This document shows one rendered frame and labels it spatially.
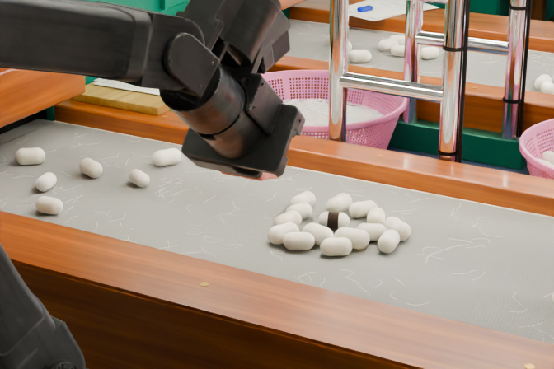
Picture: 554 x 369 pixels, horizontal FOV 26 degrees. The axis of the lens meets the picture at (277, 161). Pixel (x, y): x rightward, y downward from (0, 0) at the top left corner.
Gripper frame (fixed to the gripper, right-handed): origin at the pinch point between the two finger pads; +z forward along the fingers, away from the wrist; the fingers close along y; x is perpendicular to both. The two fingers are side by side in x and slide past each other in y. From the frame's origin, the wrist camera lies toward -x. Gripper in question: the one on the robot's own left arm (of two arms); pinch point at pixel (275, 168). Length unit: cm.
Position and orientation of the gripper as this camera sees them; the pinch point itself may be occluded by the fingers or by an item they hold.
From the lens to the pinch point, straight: 116.2
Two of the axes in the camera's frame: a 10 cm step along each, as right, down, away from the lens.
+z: 3.7, 3.8, 8.5
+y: -8.7, -1.7, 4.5
